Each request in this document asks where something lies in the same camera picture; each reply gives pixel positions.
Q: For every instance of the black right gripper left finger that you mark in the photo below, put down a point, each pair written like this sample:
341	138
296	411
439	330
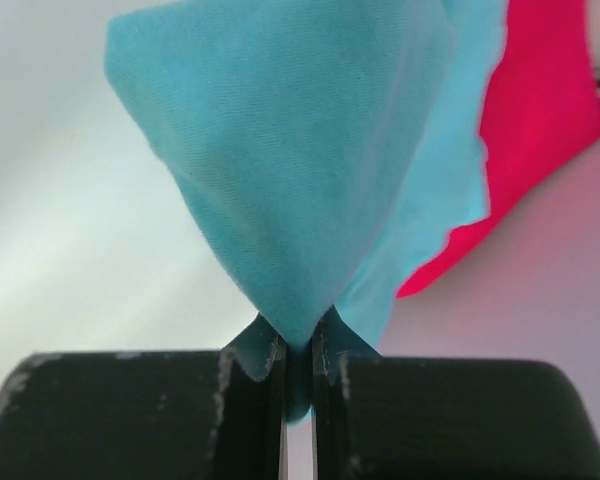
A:
147	415

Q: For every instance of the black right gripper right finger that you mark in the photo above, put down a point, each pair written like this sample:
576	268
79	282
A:
377	417

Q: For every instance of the teal t-shirt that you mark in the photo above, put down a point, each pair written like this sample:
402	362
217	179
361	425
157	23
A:
325	149

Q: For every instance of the folded red t-shirt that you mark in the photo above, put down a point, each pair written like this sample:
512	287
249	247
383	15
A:
541	111

